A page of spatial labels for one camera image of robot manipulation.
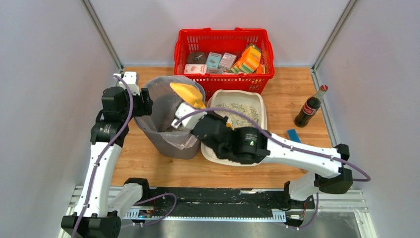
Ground translucent plastic bin liner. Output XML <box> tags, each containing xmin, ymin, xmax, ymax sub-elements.
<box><xmin>134</xmin><ymin>75</ymin><xmax>207</xmax><ymax>150</ymax></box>

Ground beige litter box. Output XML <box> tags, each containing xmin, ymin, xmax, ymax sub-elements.
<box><xmin>201</xmin><ymin>90</ymin><xmax>268</xmax><ymax>167</ymax></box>

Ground yellow litter scoop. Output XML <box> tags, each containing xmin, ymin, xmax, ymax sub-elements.
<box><xmin>169</xmin><ymin>82</ymin><xmax>234</xmax><ymax>131</ymax></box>

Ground grey mesh trash bin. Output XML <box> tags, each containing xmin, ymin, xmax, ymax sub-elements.
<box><xmin>134</xmin><ymin>75</ymin><xmax>207</xmax><ymax>160</ymax></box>

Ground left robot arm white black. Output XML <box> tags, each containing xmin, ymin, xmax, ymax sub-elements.
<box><xmin>61</xmin><ymin>86</ymin><xmax>153</xmax><ymax>238</ymax></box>

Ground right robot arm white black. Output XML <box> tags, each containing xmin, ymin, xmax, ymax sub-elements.
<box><xmin>192</xmin><ymin>113</ymin><xmax>353</xmax><ymax>201</ymax></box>

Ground cat litter granules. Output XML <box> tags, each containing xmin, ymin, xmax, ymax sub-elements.
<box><xmin>216</xmin><ymin>103</ymin><xmax>260</xmax><ymax>128</ymax></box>

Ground white pink sponge box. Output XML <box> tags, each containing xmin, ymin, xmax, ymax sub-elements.
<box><xmin>183</xmin><ymin>64</ymin><xmax>207</xmax><ymax>74</ymax></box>

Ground grey sponge label box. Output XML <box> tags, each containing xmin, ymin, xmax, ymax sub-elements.
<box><xmin>207</xmin><ymin>68</ymin><xmax>224</xmax><ymax>74</ymax></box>

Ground teal small box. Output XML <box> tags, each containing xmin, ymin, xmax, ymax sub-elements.
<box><xmin>206</xmin><ymin>52</ymin><xmax>222</xmax><ymax>68</ymax></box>

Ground grey small box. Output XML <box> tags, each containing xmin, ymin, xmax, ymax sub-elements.
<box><xmin>218</xmin><ymin>53</ymin><xmax>237</xmax><ymax>70</ymax></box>

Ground blue and tan box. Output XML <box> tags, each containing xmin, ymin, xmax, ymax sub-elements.
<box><xmin>286</xmin><ymin>129</ymin><xmax>301</xmax><ymax>143</ymax></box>

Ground brown round item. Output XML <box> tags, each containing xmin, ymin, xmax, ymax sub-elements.
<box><xmin>186</xmin><ymin>52</ymin><xmax>207</xmax><ymax>64</ymax></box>

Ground red shopping basket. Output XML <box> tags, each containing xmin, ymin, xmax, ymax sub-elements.
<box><xmin>174</xmin><ymin>28</ymin><xmax>275</xmax><ymax>98</ymax></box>

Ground orange green sponge pack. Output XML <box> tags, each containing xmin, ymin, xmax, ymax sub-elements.
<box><xmin>230</xmin><ymin>43</ymin><xmax>262</xmax><ymax>74</ymax></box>

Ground cola glass bottle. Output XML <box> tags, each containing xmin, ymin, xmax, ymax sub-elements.
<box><xmin>294</xmin><ymin>84</ymin><xmax>328</xmax><ymax>127</ymax></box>

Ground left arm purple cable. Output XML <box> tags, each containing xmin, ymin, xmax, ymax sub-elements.
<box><xmin>70</xmin><ymin>74</ymin><xmax>178</xmax><ymax>238</ymax></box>

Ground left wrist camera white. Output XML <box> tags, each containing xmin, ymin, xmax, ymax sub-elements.
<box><xmin>113</xmin><ymin>71</ymin><xmax>141</xmax><ymax>96</ymax></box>

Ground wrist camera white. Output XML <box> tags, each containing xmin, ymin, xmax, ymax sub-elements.
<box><xmin>171</xmin><ymin>102</ymin><xmax>207</xmax><ymax>130</ymax></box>
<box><xmin>113</xmin><ymin>71</ymin><xmax>141</xmax><ymax>96</ymax></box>

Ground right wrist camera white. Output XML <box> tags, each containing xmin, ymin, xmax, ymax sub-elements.
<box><xmin>171</xmin><ymin>102</ymin><xmax>207</xmax><ymax>130</ymax></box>

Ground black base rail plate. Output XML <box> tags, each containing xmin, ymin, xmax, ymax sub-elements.
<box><xmin>143</xmin><ymin>187</ymin><xmax>315</xmax><ymax>218</ymax></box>

